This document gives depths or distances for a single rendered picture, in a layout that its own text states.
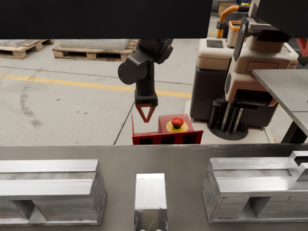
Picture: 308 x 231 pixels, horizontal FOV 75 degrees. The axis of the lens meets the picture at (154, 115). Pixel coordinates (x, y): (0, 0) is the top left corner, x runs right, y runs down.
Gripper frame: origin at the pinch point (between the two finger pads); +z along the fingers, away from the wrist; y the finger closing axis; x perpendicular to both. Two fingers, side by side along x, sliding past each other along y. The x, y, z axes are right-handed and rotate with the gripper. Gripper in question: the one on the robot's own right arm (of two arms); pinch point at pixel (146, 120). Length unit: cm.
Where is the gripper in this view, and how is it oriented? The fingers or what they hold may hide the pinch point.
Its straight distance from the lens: 65.0
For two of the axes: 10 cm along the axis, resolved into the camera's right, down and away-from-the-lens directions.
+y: 1.0, 4.1, -9.1
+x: 9.9, -0.6, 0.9
